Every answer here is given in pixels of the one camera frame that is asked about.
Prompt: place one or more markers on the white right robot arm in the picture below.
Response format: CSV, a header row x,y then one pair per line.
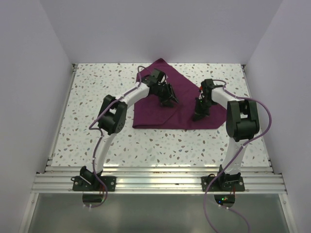
x,y
242,124

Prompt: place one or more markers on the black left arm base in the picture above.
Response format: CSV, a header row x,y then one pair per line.
x,y
87,181

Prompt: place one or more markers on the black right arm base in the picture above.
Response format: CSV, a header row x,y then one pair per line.
x,y
225,183

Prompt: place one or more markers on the purple cloth mat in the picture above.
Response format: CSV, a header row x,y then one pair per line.
x,y
150,114

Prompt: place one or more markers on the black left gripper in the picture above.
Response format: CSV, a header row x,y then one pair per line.
x,y
165,101

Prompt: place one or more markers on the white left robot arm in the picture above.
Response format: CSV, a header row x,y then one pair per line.
x,y
112,117

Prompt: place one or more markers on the aluminium rail frame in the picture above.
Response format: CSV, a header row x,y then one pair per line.
x,y
143,161

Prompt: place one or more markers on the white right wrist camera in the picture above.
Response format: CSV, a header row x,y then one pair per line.
x,y
201,89

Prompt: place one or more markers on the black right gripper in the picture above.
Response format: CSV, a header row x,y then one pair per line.
x,y
198,113

